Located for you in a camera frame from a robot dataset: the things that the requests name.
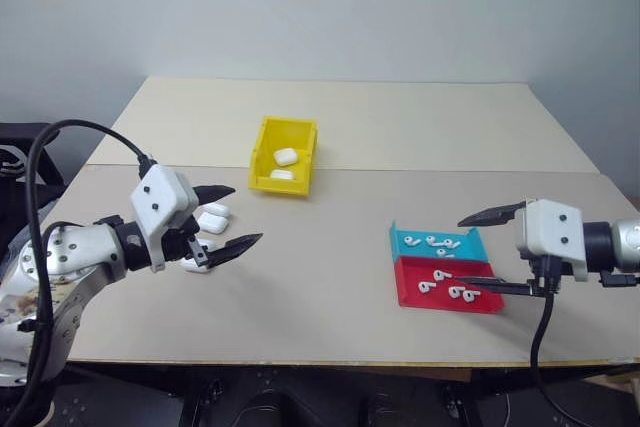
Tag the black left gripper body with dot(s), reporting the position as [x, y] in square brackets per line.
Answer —
[177, 242]

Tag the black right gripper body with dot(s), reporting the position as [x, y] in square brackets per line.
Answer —
[535, 287]

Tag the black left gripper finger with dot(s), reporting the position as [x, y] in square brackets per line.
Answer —
[232, 248]
[215, 193]

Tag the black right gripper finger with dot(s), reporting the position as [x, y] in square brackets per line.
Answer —
[505, 288]
[495, 215]

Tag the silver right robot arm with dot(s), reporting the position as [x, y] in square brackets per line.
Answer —
[625, 242]

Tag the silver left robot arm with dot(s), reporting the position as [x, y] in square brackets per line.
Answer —
[75, 247]

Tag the yellow plastic bin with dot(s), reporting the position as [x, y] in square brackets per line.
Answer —
[300, 147]

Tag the blue plastic tray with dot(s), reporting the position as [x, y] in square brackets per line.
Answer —
[475, 249]

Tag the red plastic tray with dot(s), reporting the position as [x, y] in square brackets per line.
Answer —
[415, 298]

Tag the dark rounded shape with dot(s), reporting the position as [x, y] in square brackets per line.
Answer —
[270, 399]

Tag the black office chair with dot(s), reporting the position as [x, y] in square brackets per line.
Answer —
[15, 139]

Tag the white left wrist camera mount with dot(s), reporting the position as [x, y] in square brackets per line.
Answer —
[155, 197]

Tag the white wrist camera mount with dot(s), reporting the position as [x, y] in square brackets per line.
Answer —
[550, 227]
[155, 197]

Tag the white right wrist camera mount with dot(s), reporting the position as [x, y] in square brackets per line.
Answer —
[550, 227]

